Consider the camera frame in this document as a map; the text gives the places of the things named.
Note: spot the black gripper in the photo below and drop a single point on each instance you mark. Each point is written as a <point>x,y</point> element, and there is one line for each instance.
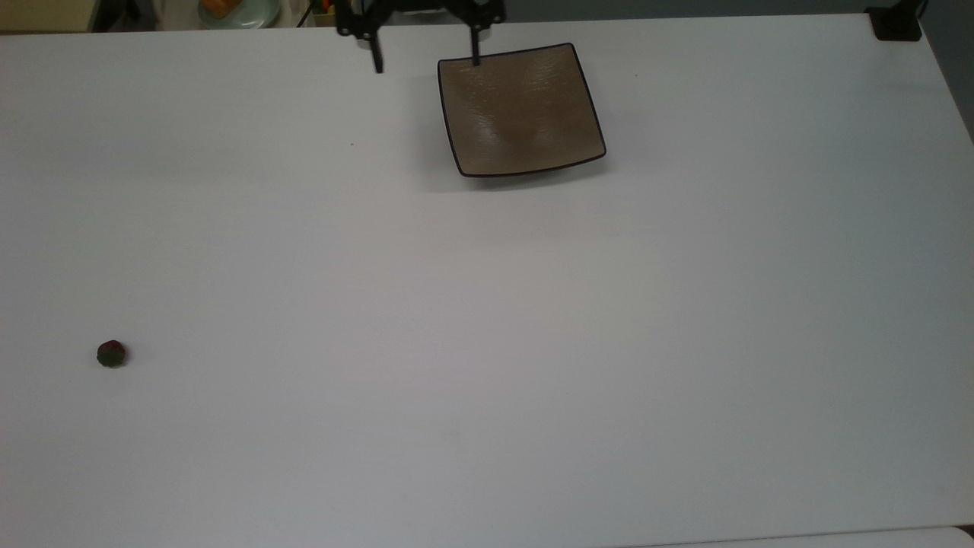
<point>426,6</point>

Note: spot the red strawberry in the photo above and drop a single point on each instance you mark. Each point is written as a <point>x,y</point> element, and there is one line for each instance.
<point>112,355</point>

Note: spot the square brown ceramic plate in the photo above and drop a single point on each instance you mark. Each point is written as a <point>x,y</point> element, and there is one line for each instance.
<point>521,110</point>

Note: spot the pale green round plate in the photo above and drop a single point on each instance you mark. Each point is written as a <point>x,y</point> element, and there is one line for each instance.
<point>251,14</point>

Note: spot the small yellow fruit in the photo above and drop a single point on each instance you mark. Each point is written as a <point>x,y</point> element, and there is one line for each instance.
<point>327,6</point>

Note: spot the orange food item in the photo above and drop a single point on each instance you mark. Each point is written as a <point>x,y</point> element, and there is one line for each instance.
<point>222,7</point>

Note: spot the beige cardboard box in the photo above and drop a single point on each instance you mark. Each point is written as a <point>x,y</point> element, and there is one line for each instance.
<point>46,14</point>

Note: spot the black camera stand base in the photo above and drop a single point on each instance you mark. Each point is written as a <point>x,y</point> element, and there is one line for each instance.
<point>895,24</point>

